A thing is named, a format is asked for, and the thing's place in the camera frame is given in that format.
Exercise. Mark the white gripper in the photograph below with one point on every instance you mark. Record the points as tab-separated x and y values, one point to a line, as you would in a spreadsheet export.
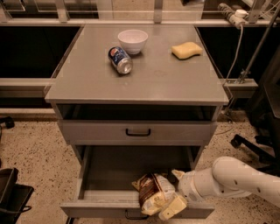
186	184

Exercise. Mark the brown chip bag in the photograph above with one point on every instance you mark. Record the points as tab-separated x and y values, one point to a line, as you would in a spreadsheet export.
154	192

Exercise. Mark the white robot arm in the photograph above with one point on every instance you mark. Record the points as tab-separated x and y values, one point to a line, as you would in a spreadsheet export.
227	178

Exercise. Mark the open grey middle drawer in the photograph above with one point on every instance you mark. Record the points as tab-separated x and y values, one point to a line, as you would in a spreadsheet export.
104	185

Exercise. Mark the grey drawer cabinet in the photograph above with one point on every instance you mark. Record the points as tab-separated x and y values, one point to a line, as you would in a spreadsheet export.
160	88

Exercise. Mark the closed grey top drawer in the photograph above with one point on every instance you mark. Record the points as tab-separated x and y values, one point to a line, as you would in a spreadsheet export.
90	132

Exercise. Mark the black office chair base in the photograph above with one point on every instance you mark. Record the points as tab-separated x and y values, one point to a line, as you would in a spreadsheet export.
273	141

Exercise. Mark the metal support rod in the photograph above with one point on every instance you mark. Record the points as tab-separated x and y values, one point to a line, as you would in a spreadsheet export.
256	12

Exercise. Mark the blue soda can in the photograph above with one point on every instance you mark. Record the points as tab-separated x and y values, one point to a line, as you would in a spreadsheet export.
120	60

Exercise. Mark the yellow sponge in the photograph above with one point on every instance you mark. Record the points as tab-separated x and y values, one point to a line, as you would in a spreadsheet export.
186	50

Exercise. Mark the white bowl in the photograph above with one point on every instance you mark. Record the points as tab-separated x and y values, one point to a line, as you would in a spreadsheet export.
133	41

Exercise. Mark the black bin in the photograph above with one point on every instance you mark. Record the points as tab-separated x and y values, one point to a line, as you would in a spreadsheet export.
13	196

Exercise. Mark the white power strip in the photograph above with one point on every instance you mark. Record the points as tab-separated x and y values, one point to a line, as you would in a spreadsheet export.
234	17

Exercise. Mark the black middle drawer handle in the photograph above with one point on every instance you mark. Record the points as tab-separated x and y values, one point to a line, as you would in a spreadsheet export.
134	214

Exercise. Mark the black drawer handle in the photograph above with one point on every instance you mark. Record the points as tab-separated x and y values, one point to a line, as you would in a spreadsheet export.
131	133
134	214

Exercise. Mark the black top drawer handle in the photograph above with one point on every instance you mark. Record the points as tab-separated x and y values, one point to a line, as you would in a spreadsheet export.
131	133

